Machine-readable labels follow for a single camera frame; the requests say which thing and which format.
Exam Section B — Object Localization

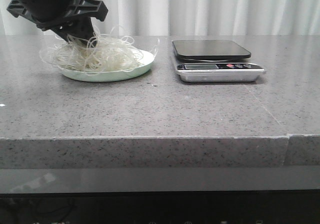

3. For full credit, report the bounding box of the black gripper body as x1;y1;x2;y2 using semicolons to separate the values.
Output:
7;0;108;31

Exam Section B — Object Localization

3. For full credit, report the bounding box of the white vermicelli noodle bundle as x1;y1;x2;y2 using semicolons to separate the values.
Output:
39;28;160;76

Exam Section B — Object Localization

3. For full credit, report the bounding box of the black silver kitchen scale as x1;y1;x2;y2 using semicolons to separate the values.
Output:
172;40;266;83

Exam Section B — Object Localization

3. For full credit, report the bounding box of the pale green round plate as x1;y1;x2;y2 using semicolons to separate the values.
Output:
59;50;155;82

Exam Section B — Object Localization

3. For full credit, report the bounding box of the white pleated curtain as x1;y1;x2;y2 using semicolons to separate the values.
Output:
0;0;320;36

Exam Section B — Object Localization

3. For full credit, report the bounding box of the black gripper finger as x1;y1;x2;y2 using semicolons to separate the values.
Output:
51;17;95;45

